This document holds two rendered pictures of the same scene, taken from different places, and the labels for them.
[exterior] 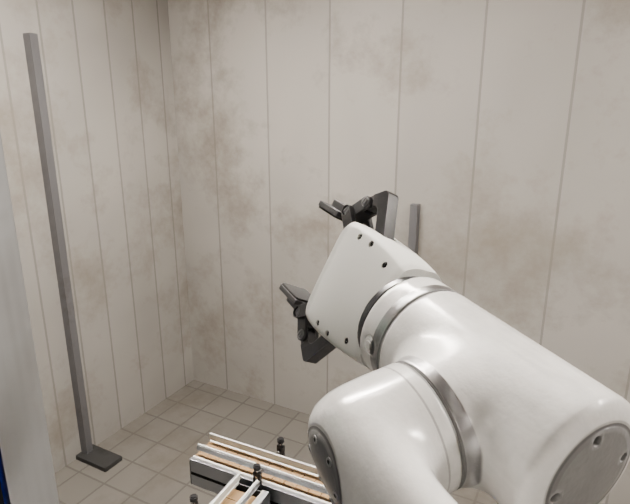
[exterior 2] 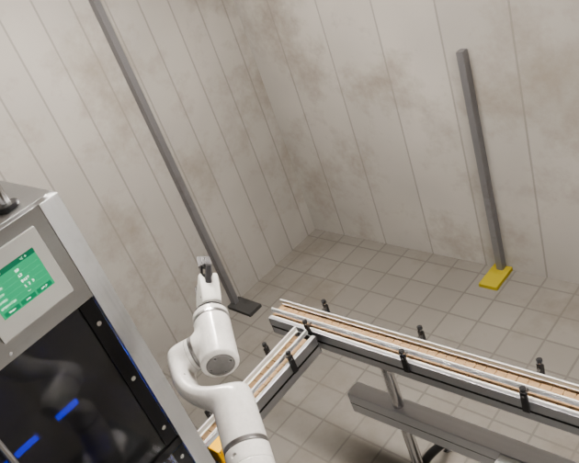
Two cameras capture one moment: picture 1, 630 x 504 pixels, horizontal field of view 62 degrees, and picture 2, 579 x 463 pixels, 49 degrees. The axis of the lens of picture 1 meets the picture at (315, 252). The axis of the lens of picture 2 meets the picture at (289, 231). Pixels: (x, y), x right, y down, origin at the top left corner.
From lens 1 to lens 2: 124 cm
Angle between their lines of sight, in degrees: 27
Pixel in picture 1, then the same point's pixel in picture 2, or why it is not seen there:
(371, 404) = (174, 352)
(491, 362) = (201, 339)
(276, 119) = not seen: outside the picture
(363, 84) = not seen: outside the picture
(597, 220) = not seen: outside the picture
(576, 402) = (208, 351)
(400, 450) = (175, 364)
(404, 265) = (203, 299)
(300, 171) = (352, 32)
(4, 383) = (119, 325)
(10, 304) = (111, 298)
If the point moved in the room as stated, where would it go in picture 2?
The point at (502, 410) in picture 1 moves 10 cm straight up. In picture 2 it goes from (199, 352) to (181, 317)
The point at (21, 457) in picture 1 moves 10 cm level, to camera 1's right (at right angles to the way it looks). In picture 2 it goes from (135, 349) to (164, 347)
